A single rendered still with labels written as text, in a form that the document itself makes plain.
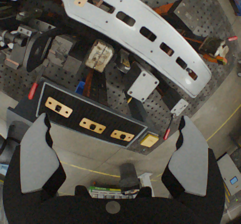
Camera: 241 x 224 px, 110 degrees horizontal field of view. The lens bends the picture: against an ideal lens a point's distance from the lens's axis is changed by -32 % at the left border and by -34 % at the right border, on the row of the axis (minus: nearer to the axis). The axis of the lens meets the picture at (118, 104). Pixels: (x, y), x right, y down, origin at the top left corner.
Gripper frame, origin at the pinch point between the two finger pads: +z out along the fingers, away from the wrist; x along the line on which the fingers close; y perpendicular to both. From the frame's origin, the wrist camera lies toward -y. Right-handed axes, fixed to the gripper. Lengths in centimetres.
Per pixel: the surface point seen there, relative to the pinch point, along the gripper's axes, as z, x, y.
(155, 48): 38.8, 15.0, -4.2
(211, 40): 44, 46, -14
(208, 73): 43, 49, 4
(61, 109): 20.2, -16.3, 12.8
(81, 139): 145, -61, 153
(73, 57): 26.1, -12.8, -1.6
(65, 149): 143, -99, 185
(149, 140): 25.6, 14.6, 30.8
